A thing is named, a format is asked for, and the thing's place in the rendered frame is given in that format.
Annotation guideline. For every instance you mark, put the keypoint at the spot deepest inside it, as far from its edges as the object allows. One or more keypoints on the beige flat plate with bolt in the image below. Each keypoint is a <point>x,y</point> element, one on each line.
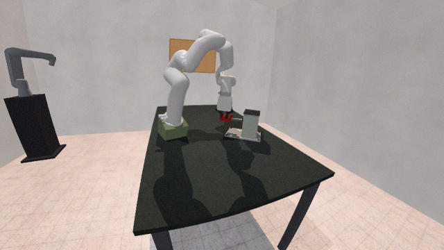
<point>236,133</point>

